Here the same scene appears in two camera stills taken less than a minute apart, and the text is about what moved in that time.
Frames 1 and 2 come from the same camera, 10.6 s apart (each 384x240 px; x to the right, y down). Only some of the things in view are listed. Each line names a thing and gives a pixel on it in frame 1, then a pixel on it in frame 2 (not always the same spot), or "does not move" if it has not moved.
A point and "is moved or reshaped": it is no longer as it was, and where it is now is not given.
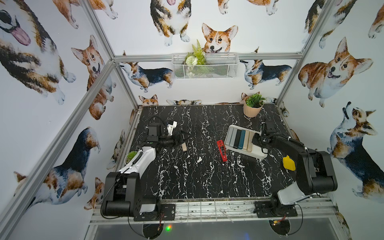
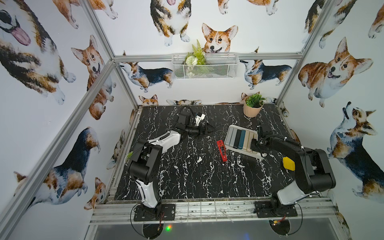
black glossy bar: [237, 139] does not move
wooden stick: [184, 146] is moved or reshaped
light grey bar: [229, 133] does not move
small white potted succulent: [129, 156] does not move
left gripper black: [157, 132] -> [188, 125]
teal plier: [242, 139] does not move
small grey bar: [232, 141] does not move
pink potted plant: [252, 105] does not move
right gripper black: [255, 140] -> [252, 146]
